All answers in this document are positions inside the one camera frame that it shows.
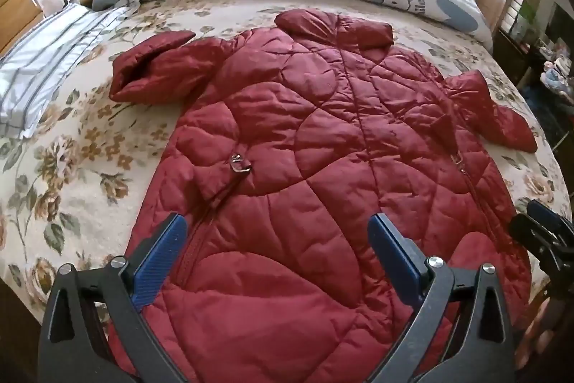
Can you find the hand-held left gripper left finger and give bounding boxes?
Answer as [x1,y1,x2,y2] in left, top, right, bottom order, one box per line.
[38,211,189,383]

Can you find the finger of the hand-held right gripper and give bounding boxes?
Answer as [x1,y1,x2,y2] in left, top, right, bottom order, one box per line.
[526,199,564,233]
[508,214,556,260]

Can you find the grey striped pillow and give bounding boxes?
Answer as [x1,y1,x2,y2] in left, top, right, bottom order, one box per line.
[0,4,140,140]

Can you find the floral bed sheet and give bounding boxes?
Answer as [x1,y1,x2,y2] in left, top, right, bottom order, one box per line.
[0,0,571,321]

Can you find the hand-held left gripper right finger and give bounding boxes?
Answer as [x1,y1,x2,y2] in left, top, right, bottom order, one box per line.
[365,213,514,383]

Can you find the row of white storage boxes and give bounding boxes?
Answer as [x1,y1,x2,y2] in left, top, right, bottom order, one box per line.
[501,0,541,45]

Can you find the black screen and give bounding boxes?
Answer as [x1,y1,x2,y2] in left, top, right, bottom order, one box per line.
[547,1,574,54]

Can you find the red quilted puffer jacket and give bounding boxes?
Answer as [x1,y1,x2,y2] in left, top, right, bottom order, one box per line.
[109,9,538,383]

